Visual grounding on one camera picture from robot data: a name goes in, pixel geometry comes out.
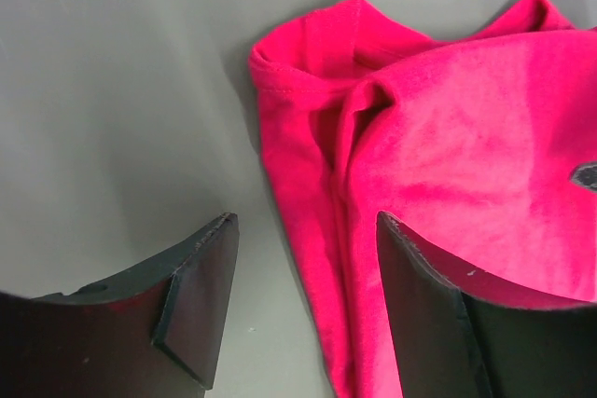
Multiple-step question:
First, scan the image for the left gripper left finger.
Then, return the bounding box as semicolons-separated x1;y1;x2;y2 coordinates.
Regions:
1;213;239;397

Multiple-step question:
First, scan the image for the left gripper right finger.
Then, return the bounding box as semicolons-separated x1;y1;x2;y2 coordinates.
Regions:
377;213;596;397

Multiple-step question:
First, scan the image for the crimson t shirt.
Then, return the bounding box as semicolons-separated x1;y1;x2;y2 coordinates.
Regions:
249;0;596;397

